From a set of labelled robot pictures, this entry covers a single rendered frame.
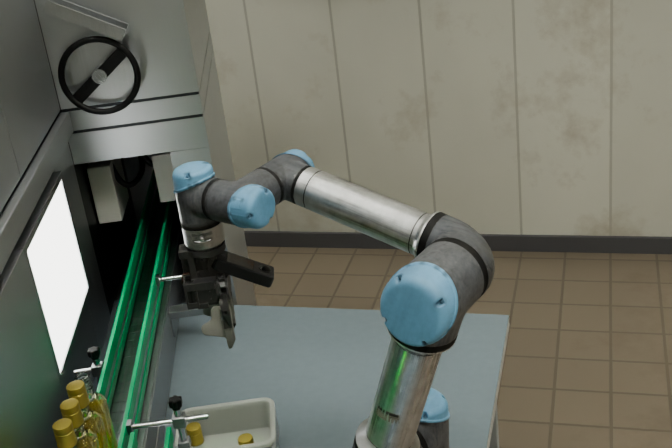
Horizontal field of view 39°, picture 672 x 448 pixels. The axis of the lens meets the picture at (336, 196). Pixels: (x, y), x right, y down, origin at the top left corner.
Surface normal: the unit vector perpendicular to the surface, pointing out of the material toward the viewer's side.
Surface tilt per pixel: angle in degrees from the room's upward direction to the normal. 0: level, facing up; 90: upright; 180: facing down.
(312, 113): 90
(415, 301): 83
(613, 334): 0
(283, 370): 0
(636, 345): 0
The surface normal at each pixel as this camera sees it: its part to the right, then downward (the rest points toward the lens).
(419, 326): -0.54, 0.29
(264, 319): -0.11, -0.91
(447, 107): -0.25, 0.42
